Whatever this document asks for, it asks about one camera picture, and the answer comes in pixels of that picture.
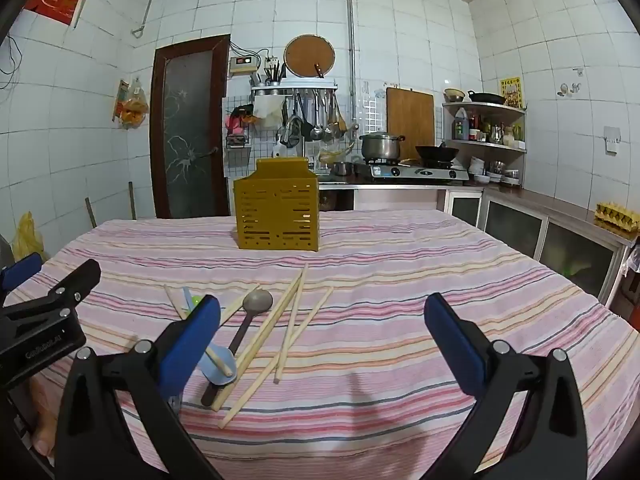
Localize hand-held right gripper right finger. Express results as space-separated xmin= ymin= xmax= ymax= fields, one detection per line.
xmin=424 ymin=292 xmax=588 ymax=480

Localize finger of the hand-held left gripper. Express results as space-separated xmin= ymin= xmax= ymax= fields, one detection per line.
xmin=0 ymin=259 xmax=102 ymax=342
xmin=0 ymin=252 xmax=45 ymax=294

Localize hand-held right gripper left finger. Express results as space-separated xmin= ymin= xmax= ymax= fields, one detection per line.
xmin=54 ymin=295 xmax=223 ymax=480

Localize light blue plastic spoon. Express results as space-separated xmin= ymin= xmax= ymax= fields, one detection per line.
xmin=181 ymin=287 xmax=237 ymax=387

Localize wooden chopstick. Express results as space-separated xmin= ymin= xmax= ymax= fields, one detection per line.
xmin=219 ymin=285 xmax=262 ymax=325
xmin=218 ymin=286 xmax=335 ymax=430
xmin=164 ymin=284 xmax=236 ymax=378
xmin=211 ymin=263 xmax=309 ymax=412
xmin=274 ymin=270 xmax=306 ymax=386

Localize dark handled grey spoon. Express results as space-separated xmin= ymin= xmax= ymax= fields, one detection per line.
xmin=201 ymin=288 xmax=274 ymax=407

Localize yellow perforated utensil holder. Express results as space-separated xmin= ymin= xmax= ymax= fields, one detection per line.
xmin=233 ymin=157 xmax=321 ymax=252

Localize row of hanging kitchen utensils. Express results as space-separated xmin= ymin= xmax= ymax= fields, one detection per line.
xmin=277 ymin=91 xmax=348 ymax=143

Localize person's left hand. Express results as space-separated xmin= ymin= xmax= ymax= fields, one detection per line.
xmin=29 ymin=374 xmax=57 ymax=457

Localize yellow plastic bag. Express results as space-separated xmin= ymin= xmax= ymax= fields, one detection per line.
xmin=12 ymin=211 xmax=46 ymax=261

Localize pink striped tablecloth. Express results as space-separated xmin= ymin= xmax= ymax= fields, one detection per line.
xmin=0 ymin=208 xmax=640 ymax=480

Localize kitchen counter cabinet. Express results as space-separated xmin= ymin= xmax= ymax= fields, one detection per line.
xmin=317 ymin=180 xmax=636 ymax=306

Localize steel gas stove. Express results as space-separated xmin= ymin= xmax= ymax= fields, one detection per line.
xmin=356 ymin=160 xmax=471 ymax=183

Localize stack of white bowls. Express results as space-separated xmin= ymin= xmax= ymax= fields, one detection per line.
xmin=469 ymin=156 xmax=523 ymax=186

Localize hanging bag of oranges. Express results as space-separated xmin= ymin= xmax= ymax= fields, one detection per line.
xmin=120 ymin=77 xmax=150 ymax=128

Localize brown frosted glass door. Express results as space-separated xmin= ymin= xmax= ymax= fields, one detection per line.
xmin=150 ymin=34 xmax=232 ymax=220

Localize black wok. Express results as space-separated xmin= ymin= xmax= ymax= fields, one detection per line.
xmin=415 ymin=145 xmax=460 ymax=168

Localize white corner shelf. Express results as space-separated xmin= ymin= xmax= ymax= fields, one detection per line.
xmin=441 ymin=101 xmax=528 ymax=153

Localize yellow egg carton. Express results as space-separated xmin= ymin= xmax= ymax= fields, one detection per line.
xmin=594 ymin=201 xmax=640 ymax=233

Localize steel pot with lid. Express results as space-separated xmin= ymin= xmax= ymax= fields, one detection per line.
xmin=360 ymin=131 xmax=406 ymax=162

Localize row of sauce bottles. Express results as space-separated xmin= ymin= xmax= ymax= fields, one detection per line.
xmin=469 ymin=112 xmax=526 ymax=143

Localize red and pink gloves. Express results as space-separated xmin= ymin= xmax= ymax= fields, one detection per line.
xmin=226 ymin=104 xmax=256 ymax=136

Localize rectangular wooden cutting board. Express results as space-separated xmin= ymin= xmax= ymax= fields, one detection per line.
xmin=386 ymin=87 xmax=436 ymax=161

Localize white hanging cloth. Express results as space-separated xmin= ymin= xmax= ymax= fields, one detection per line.
xmin=252 ymin=97 xmax=283 ymax=128

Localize black frying pan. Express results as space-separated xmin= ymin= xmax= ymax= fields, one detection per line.
xmin=467 ymin=90 xmax=507 ymax=106

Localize utensil cup with knives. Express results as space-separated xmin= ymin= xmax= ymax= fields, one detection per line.
xmin=262 ymin=57 xmax=287 ymax=86

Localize round bamboo board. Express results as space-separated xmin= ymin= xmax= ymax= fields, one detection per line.
xmin=284 ymin=34 xmax=336 ymax=79

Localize white wire grid panel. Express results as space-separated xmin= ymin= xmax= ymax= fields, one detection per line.
xmin=359 ymin=97 xmax=388 ymax=136

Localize yellow wall poster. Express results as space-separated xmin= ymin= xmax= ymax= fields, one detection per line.
xmin=500 ymin=76 xmax=523 ymax=109

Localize metal wall rack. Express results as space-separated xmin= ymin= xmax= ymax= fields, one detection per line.
xmin=250 ymin=79 xmax=338 ymax=98

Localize wall hooks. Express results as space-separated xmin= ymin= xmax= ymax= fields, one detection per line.
xmin=557 ymin=67 xmax=586 ymax=98

